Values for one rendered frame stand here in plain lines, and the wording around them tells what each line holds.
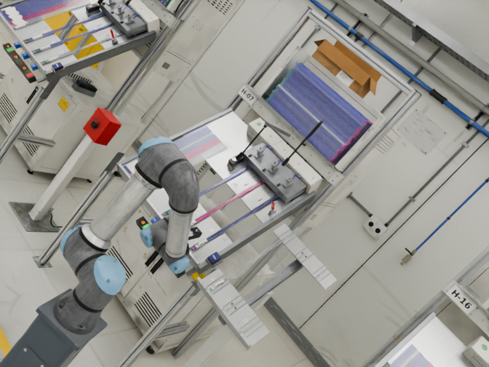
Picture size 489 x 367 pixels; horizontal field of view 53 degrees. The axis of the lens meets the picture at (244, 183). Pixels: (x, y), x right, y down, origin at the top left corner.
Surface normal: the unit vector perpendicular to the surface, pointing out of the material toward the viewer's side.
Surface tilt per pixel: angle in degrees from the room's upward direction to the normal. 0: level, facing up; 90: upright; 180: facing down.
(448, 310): 90
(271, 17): 90
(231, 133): 46
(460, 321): 90
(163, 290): 90
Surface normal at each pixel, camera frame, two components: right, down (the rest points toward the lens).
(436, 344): 0.13, -0.60
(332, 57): -0.32, -0.20
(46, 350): -0.22, 0.12
